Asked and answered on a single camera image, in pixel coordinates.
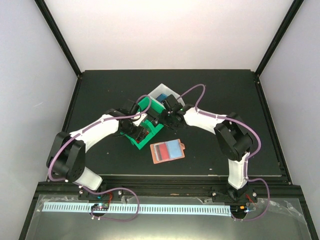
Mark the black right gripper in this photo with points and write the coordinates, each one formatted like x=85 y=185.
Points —
x=163 y=113

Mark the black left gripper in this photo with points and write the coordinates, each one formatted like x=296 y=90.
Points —
x=135 y=134

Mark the tan leather card holder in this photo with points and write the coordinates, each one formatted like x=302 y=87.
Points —
x=176 y=150

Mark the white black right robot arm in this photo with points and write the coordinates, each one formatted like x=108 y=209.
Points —
x=235 y=139

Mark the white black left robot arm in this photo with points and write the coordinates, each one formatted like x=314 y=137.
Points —
x=67 y=157

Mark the red white card stack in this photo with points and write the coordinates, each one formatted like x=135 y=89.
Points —
x=141 y=133

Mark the black vip card stack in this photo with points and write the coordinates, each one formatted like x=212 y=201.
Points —
x=153 y=117

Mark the blue card stack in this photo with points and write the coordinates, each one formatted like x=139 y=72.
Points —
x=161 y=97

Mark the left green plastic bin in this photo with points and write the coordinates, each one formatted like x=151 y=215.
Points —
x=143 y=142

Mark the green plastic bin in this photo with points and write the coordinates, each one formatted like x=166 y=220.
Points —
x=152 y=107
x=143 y=142

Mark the white plastic bin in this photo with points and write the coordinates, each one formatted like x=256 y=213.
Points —
x=163 y=89

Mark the middle green plastic bin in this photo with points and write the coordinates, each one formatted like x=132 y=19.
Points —
x=152 y=107

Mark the left controller board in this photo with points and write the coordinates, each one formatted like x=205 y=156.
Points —
x=99 y=207

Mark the controller board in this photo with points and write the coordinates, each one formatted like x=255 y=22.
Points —
x=237 y=209
x=99 y=207

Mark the right controller board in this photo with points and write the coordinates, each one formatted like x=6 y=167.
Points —
x=237 y=209

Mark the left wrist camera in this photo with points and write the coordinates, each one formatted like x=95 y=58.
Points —
x=139 y=119

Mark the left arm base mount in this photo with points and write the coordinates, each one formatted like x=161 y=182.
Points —
x=100 y=194

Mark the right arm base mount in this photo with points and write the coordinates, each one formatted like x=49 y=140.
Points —
x=229 y=195

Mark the white slotted cable duct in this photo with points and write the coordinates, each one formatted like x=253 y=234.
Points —
x=151 y=209

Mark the black frame post left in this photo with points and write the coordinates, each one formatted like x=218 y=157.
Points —
x=49 y=19

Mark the black frame post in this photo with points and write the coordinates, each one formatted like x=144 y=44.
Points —
x=282 y=29
x=49 y=19

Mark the black frame post right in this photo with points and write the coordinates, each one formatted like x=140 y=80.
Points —
x=282 y=29

